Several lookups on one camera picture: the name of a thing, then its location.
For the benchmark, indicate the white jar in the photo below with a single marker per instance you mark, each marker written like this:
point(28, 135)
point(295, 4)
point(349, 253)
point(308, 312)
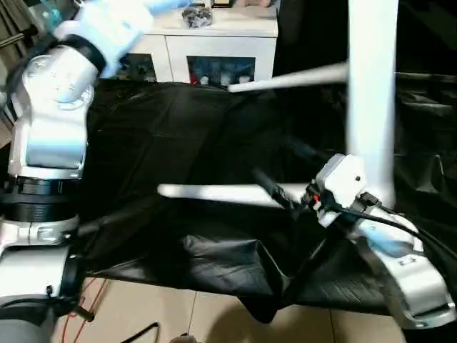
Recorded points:
point(204, 80)
point(244, 78)
point(225, 79)

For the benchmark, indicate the white plastic table leg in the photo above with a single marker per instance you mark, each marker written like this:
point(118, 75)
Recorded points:
point(285, 80)
point(221, 194)

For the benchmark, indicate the black metal rack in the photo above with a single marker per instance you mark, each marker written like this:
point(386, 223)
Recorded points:
point(84, 313)

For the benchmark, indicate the white glass-door cabinet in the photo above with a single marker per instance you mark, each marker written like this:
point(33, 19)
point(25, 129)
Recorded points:
point(214, 43)

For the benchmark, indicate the blue and white roll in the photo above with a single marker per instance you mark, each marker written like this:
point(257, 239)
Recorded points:
point(53, 9)

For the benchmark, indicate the black backdrop cloth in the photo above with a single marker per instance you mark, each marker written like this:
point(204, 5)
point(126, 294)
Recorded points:
point(310, 35)

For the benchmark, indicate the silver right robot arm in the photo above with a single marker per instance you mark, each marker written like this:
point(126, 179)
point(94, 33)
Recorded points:
point(403, 257)

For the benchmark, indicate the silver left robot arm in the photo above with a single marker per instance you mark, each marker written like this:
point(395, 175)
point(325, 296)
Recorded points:
point(50, 125)

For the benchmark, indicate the black mat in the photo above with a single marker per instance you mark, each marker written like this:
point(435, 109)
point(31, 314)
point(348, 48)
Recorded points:
point(178, 143)

